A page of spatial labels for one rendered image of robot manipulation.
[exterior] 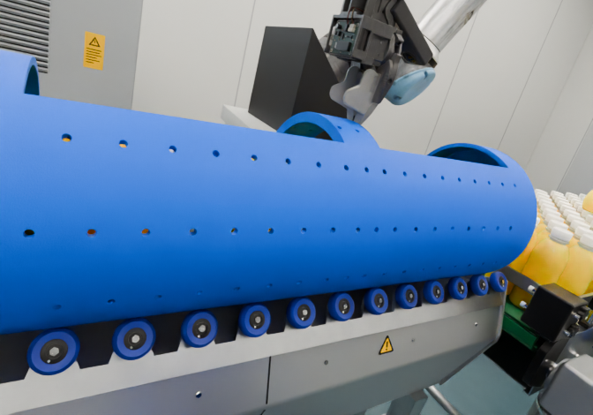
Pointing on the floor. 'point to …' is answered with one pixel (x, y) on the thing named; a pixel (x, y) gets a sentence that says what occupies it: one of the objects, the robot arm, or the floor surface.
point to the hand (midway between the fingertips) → (357, 122)
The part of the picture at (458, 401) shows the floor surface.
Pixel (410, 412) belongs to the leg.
